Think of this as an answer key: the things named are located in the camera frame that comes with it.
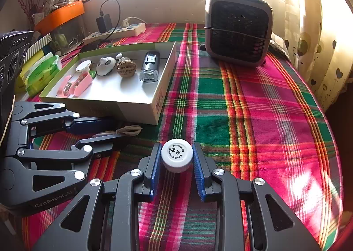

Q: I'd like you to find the brown walnut in tray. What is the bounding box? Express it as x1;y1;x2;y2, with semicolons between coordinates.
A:
117;57;130;66

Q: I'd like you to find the black charger adapter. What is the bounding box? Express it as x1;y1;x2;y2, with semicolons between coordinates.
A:
96;14;113;33

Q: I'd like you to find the white plug with cord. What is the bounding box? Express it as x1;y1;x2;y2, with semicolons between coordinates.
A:
122;16;146;28

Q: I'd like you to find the grey portable heater fan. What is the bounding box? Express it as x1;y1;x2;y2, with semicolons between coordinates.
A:
204;0;273;67

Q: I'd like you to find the glass tank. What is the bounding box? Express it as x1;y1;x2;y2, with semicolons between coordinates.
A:
50;16;87;54

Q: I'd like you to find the black charger cable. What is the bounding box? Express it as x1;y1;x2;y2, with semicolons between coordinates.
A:
60;0;122;56

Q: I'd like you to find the small white round knob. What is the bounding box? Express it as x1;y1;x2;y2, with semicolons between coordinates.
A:
115;53;123;60

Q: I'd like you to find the orange box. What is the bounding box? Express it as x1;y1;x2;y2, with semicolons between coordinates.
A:
34;1;85;35

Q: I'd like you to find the pink folding case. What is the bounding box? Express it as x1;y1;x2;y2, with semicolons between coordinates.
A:
69;72;93;97

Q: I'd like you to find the black bike light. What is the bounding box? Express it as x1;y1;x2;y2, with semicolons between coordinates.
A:
139;51;160;82

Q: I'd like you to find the white panda round gadget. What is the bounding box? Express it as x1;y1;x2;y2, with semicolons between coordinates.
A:
96;57;116;77

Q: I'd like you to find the plaid bed sheet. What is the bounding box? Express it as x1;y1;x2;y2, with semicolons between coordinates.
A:
16;22;344;251

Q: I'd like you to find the yellow green box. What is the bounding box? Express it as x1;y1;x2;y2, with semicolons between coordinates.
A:
14;49;44;94

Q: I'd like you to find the brown walnut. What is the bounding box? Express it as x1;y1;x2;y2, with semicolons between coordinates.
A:
117;57;130;66
117;60;136;78

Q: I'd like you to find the green white cardboard tray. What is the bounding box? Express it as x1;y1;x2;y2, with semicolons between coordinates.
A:
39;42;177;125

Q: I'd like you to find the green tissue pack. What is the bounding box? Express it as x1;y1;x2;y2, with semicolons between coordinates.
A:
25;55;62;97

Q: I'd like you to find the white blue power strip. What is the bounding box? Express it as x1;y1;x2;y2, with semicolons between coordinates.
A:
82;23;146;44

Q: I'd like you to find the striped green white box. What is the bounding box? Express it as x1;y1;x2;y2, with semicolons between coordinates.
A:
24;34;52;62

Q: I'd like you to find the black smartphone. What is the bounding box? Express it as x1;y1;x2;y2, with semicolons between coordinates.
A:
80;41;101;53

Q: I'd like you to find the heart pattern curtain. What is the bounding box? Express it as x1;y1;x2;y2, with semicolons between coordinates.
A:
284;0;352;110

